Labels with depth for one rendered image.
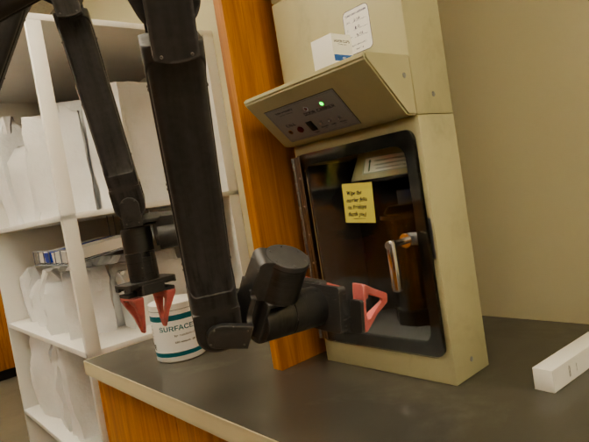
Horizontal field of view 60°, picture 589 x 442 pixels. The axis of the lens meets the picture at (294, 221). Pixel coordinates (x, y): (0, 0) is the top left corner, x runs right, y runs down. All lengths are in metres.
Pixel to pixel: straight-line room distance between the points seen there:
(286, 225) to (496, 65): 0.61
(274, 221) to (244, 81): 0.31
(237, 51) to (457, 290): 0.65
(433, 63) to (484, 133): 0.40
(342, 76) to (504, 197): 0.60
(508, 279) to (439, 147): 0.51
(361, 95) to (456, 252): 0.32
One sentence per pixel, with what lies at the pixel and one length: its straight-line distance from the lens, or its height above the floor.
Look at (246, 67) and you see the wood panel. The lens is 1.15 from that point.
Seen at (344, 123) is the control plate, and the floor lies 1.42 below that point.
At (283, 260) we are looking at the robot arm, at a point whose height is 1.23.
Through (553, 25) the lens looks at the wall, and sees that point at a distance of 1.28.
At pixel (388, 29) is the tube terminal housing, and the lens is 0.95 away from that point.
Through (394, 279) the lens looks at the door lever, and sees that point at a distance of 0.90.
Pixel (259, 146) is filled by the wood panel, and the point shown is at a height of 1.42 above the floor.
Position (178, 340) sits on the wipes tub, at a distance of 1.36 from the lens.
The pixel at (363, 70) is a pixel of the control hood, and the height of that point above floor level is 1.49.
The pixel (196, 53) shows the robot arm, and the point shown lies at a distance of 0.47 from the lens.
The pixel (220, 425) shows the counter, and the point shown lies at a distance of 1.00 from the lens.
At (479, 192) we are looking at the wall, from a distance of 1.35.
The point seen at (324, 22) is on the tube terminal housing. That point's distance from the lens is 1.06.
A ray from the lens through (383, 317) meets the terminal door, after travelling 1.00.
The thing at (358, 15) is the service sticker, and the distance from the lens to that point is 1.00.
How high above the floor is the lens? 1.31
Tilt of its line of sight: 3 degrees down
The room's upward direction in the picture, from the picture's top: 9 degrees counter-clockwise
